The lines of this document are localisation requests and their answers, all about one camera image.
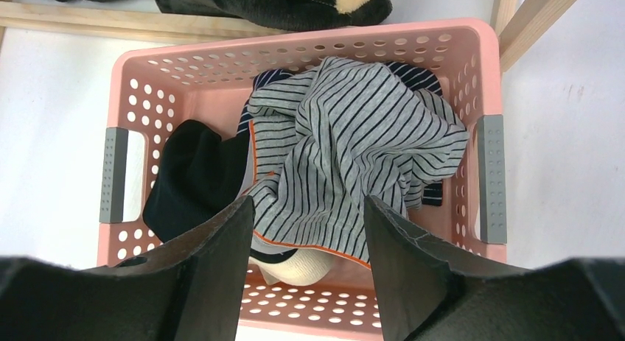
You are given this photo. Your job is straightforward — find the navy striped underwear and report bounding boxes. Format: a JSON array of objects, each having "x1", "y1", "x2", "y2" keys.
[{"x1": 236, "y1": 61, "x2": 443, "y2": 206}]

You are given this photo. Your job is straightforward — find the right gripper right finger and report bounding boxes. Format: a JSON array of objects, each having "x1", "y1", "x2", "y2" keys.
[{"x1": 364, "y1": 197, "x2": 624, "y2": 340}]

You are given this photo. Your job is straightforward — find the wooden clothes rack frame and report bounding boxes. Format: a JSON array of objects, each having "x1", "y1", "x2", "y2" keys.
[{"x1": 1, "y1": 0, "x2": 578, "y2": 72}]

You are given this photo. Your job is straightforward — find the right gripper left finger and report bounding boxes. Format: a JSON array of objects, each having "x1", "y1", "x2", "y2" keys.
[{"x1": 1, "y1": 197, "x2": 254, "y2": 340}]

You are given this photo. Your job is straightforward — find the black underwear cream waistband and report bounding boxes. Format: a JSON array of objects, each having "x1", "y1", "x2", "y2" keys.
[{"x1": 142, "y1": 120, "x2": 335, "y2": 286}]

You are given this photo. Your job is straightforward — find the grey striped boxer shorts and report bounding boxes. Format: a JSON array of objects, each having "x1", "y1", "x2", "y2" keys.
[{"x1": 243, "y1": 57, "x2": 470, "y2": 266}]

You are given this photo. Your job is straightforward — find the pink plastic basket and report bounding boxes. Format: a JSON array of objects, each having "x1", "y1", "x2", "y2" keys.
[{"x1": 98, "y1": 20, "x2": 507, "y2": 340}]

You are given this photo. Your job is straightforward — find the black floral pillow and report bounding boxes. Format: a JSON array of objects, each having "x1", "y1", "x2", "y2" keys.
[{"x1": 55, "y1": 0, "x2": 393, "y2": 32}]

